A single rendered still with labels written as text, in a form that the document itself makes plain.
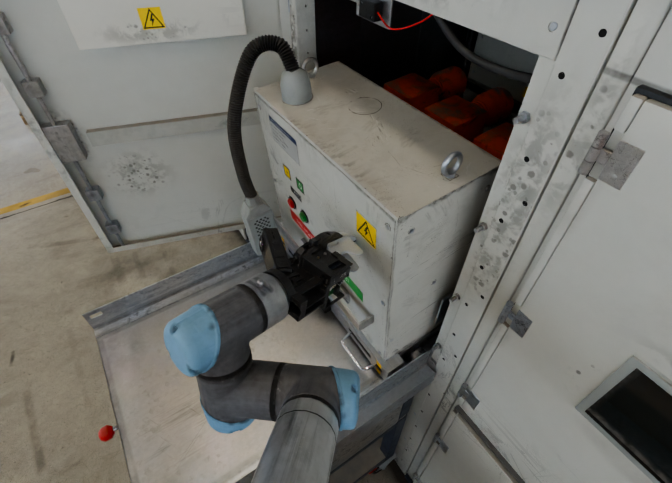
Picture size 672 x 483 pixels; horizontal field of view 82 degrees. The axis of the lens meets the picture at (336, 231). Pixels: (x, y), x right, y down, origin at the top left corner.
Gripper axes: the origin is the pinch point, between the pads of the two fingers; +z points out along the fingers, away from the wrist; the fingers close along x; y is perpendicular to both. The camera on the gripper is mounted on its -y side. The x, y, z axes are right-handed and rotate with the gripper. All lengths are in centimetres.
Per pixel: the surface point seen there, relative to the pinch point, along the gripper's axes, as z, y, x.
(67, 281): -6, -169, -129
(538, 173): 3.3, 23.6, 23.4
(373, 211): -3.7, 5.6, 10.5
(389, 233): -4.3, 9.6, 8.8
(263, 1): 16, -46, 32
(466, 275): 11.5, 19.4, -1.3
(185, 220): 5, -63, -33
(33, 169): 21, -296, -122
